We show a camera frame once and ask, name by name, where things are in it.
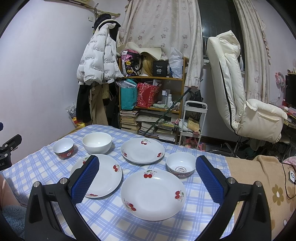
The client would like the black cable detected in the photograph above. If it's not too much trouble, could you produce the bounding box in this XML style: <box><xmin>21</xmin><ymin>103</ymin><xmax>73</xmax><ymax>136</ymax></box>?
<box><xmin>278</xmin><ymin>162</ymin><xmax>296</xmax><ymax>200</ymax></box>

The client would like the white metal trolley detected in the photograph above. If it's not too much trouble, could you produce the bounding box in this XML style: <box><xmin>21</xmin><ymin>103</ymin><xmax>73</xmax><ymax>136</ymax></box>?
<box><xmin>178</xmin><ymin>100</ymin><xmax>208</xmax><ymax>151</ymax></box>

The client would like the black box with 40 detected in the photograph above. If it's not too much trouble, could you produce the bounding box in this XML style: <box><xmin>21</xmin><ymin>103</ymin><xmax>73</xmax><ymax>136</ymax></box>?
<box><xmin>152</xmin><ymin>60</ymin><xmax>168</xmax><ymax>77</ymax></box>

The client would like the large white bowl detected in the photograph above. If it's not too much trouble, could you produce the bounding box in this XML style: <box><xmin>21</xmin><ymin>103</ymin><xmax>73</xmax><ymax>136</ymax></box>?
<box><xmin>82</xmin><ymin>132</ymin><xmax>112</xmax><ymax>154</ymax></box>

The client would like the patterned bowl with red seal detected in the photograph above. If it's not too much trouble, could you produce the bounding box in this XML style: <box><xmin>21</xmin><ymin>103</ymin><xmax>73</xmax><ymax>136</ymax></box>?
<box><xmin>166</xmin><ymin>152</ymin><xmax>196</xmax><ymax>178</ymax></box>

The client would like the blue fluffy towel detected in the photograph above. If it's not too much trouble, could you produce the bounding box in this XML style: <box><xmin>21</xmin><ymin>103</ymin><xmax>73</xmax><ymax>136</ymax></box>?
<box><xmin>2</xmin><ymin>205</ymin><xmax>27</xmax><ymax>239</ymax></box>

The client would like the beige flower blanket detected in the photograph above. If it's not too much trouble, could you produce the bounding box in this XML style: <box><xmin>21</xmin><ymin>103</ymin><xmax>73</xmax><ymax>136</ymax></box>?
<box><xmin>226</xmin><ymin>155</ymin><xmax>295</xmax><ymax>239</ymax></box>

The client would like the cream office chair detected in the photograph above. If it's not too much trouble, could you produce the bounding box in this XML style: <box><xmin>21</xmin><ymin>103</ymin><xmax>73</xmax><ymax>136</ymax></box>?
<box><xmin>206</xmin><ymin>31</ymin><xmax>287</xmax><ymax>144</ymax></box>

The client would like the blue plaid tablecloth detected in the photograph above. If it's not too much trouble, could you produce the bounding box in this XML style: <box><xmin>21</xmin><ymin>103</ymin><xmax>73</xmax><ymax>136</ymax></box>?
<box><xmin>3</xmin><ymin>125</ymin><xmax>219</xmax><ymax>240</ymax></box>

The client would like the red patterned bag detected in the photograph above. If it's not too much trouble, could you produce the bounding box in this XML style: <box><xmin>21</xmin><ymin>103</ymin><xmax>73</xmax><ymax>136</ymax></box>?
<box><xmin>137</xmin><ymin>83</ymin><xmax>161</xmax><ymax>108</ymax></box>

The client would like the floral curtain right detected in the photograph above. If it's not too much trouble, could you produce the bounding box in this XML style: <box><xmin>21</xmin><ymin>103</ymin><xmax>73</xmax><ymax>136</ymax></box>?
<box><xmin>234</xmin><ymin>1</ymin><xmax>271</xmax><ymax>103</ymax></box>

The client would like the white puffer jacket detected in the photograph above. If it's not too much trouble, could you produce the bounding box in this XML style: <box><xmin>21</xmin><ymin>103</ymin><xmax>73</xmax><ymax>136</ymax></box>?
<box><xmin>77</xmin><ymin>19</ymin><xmax>123</xmax><ymax>85</ymax></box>

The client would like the teal shopping bag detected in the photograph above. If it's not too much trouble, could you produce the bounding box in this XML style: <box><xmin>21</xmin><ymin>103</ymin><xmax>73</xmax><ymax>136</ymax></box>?
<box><xmin>120</xmin><ymin>79</ymin><xmax>137</xmax><ymax>110</ymax></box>

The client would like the wooden bookshelf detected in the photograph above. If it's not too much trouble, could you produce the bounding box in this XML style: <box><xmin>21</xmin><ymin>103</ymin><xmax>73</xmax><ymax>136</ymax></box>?
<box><xmin>117</xmin><ymin>57</ymin><xmax>188</xmax><ymax>144</ymax></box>

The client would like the stack of books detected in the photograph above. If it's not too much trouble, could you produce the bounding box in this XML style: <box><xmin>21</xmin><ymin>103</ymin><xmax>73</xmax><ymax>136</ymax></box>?
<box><xmin>119</xmin><ymin>110</ymin><xmax>141</xmax><ymax>134</ymax></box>

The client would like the pink desk fan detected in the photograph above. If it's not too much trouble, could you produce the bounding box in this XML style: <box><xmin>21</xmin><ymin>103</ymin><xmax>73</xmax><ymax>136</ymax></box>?
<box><xmin>275</xmin><ymin>72</ymin><xmax>286</xmax><ymax>98</ymax></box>

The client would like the cherry plate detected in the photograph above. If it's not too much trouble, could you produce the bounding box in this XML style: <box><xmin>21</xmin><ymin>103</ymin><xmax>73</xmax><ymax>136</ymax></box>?
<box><xmin>120</xmin><ymin>138</ymin><xmax>165</xmax><ymax>165</ymax></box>
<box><xmin>120</xmin><ymin>169</ymin><xmax>186</xmax><ymax>221</ymax></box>
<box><xmin>70</xmin><ymin>153</ymin><xmax>123</xmax><ymax>199</ymax></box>

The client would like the small red-sided bowl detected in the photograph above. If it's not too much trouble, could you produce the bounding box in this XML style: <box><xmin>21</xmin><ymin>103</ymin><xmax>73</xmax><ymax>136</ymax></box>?
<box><xmin>53</xmin><ymin>138</ymin><xmax>74</xmax><ymax>159</ymax></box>

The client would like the floral curtain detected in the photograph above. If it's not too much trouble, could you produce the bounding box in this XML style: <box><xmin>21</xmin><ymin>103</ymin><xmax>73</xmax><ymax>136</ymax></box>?
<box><xmin>234</xmin><ymin>1</ymin><xmax>271</xmax><ymax>103</ymax></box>
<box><xmin>117</xmin><ymin>0</ymin><xmax>204</xmax><ymax>87</ymax></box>

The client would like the beige coat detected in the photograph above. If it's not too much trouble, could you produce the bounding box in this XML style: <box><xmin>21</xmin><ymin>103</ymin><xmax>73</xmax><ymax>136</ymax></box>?
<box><xmin>89</xmin><ymin>85</ymin><xmax>108</xmax><ymax>126</ymax></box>

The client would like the floral curtain left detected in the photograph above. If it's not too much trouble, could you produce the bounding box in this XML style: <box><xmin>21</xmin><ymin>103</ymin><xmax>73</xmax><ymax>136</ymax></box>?
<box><xmin>117</xmin><ymin>0</ymin><xmax>204</xmax><ymax>87</ymax></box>

